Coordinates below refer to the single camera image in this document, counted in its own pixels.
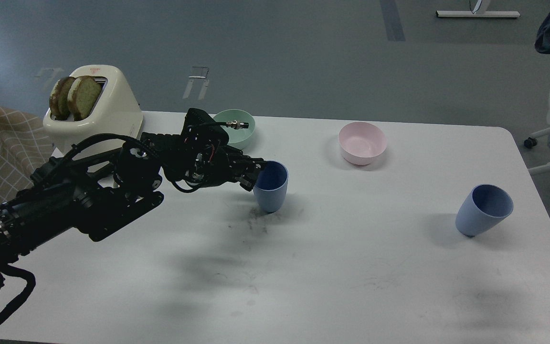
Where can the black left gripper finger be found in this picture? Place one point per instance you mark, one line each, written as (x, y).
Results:
(242, 164)
(247, 179)

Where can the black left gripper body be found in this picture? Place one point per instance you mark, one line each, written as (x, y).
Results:
(196, 155)

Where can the blue cup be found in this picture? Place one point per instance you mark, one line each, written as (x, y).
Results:
(271, 187)
(484, 207)

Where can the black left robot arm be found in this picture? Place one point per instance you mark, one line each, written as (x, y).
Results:
(108, 180)

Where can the green bowl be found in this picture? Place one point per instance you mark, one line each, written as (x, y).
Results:
(240, 138)

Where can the cream white toaster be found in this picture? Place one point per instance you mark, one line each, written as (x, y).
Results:
(116, 111)

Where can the pink bowl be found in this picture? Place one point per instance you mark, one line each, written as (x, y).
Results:
(361, 143)

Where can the front toast slice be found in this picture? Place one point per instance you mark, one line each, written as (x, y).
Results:
(82, 96)

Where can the toast slice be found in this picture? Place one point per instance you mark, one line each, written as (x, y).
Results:
(58, 98)
(82, 96)

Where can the rear toast slice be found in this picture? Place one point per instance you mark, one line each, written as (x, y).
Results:
(58, 98)

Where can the beige checkered cloth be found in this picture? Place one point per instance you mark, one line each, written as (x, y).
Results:
(24, 146)

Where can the white desk foot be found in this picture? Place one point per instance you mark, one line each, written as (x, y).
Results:
(478, 10)

